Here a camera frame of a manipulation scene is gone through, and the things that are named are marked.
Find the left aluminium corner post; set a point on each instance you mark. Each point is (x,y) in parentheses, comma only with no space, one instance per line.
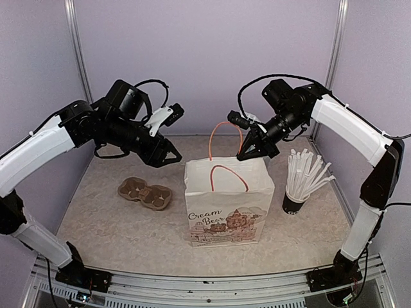
(74,31)

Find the right aluminium corner post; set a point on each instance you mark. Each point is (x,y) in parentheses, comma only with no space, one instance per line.
(337,43)

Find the black cup holding straws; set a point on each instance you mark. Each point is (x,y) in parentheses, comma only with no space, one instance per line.
(291,205)

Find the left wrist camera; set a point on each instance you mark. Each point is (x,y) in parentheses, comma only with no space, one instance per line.
(164,116)

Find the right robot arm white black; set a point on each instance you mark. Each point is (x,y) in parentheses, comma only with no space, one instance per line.
(295,107)

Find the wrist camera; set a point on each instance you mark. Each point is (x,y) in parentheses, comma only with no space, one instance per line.
(245,122)
(164,116)

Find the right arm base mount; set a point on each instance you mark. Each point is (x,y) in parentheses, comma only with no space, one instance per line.
(328,278)

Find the brown cardboard cup carrier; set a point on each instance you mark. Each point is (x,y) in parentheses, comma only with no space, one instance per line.
(155,197)

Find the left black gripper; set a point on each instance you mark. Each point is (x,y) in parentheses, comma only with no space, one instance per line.
(153,155)

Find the white paper takeout bag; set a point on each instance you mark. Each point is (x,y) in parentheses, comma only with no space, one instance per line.
(227,200)

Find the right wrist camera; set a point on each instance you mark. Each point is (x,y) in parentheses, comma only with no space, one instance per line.
(245,122)

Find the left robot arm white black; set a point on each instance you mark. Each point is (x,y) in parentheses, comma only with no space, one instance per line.
(124,118)

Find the aluminium corner post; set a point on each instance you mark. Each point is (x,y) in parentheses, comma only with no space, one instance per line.
(74,31)
(337,43)

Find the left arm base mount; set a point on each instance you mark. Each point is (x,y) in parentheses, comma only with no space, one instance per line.
(91,279)

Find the aluminium front rail frame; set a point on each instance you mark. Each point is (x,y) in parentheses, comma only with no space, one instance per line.
(126,289)

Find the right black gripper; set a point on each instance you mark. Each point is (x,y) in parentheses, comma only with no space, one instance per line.
(265,145)

